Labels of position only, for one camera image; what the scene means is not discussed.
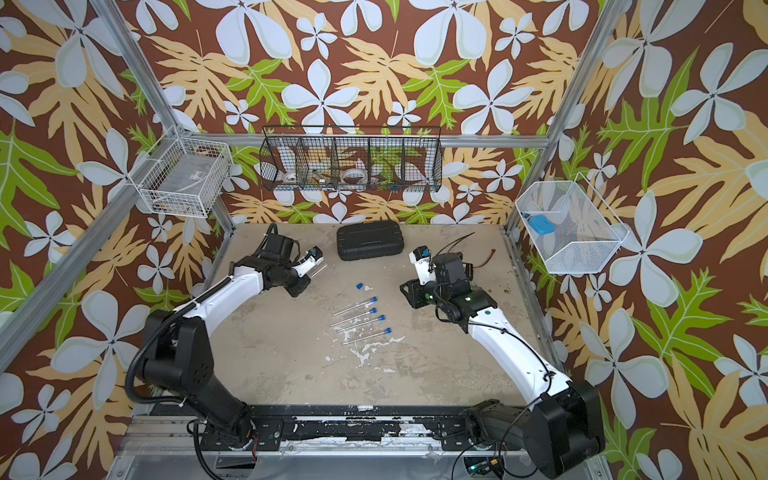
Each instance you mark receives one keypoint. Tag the white wire basket left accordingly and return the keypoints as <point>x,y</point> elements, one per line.
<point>182,175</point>

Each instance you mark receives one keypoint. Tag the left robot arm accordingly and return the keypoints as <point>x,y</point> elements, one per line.
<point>175,364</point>

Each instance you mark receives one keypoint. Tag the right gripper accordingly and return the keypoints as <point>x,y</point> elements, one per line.
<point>414,296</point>

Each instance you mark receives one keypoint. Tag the blue object in basket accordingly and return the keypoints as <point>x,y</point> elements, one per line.
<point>541,225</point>

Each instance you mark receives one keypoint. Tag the black wire basket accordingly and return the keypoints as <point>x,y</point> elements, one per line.
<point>394,158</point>

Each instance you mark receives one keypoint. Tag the white mesh basket right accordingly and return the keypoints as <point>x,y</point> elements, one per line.
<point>588,231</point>

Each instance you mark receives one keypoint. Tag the black plastic case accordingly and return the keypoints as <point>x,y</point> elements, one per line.
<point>369,240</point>

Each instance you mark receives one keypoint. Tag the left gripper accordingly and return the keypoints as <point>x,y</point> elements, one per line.
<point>298,290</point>

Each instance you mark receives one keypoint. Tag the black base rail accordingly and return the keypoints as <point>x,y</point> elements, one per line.
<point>320,430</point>

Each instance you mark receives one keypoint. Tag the battery charging board with wires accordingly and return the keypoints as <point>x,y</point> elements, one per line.
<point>478,263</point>

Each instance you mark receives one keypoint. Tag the clear test tube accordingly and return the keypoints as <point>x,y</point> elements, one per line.
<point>364,304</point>
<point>364,338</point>
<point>351,319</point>
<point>318,271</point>
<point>359,325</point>

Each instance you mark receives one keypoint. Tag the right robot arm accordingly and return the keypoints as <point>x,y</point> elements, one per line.
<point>560,425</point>

